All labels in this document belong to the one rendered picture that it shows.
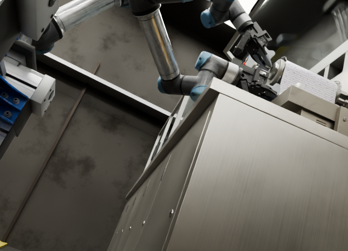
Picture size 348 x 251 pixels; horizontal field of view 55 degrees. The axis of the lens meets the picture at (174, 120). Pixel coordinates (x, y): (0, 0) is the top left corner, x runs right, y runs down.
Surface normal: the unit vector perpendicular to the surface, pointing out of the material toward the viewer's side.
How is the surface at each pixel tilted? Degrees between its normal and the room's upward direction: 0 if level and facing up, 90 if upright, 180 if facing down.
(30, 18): 180
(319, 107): 90
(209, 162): 90
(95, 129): 90
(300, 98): 90
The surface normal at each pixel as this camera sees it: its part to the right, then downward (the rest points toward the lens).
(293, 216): 0.22, -0.33
